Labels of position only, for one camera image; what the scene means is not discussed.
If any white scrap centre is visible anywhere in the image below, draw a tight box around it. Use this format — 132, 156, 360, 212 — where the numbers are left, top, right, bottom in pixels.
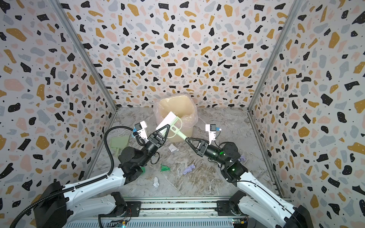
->
168, 144, 180, 153

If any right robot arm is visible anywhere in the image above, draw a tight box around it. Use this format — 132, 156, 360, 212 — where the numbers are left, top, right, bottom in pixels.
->
185, 138, 313, 228

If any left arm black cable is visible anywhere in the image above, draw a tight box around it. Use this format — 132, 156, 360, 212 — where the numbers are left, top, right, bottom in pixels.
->
10, 126, 135, 228

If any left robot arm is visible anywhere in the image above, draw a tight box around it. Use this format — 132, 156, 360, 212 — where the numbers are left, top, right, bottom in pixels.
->
34, 124, 170, 228

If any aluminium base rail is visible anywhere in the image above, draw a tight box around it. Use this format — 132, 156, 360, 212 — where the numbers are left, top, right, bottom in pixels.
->
55, 195, 297, 228

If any green dustpan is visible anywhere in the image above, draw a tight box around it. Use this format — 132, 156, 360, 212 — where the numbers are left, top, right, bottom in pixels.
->
110, 135, 129, 158

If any left corner aluminium post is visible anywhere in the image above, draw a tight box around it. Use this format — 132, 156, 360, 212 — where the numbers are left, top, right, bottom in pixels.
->
49, 1, 118, 111

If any pink plastic bin liner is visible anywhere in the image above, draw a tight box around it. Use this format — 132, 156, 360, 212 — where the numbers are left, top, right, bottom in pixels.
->
153, 94, 199, 135

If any green scrap centre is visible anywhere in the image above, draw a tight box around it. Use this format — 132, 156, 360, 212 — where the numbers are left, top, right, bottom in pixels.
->
161, 165, 171, 172

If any corner aluminium post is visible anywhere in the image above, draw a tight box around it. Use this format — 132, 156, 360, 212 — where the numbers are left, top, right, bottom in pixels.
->
49, 1, 118, 111
248, 0, 303, 113

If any lavender scrap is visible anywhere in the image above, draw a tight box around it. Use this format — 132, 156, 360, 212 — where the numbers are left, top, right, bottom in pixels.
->
182, 164, 195, 175
239, 155, 247, 163

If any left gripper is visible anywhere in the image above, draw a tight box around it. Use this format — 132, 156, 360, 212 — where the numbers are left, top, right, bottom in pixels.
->
137, 125, 168, 169

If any green hand brush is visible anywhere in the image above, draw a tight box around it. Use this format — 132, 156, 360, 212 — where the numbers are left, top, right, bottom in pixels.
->
156, 112, 193, 143

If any right corner aluminium post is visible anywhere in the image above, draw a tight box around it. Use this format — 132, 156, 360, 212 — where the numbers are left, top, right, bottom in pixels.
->
248, 0, 303, 113

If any white scrap front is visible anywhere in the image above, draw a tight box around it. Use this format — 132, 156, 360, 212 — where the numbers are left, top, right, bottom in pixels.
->
153, 177, 159, 188

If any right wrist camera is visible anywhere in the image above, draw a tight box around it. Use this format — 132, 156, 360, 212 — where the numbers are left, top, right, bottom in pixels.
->
205, 124, 221, 144

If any white scrap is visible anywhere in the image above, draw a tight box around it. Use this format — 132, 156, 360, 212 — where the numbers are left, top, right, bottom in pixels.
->
153, 177, 159, 188
168, 144, 180, 153

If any cream trash bin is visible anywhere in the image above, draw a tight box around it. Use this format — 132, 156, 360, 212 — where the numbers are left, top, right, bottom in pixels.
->
154, 94, 199, 143

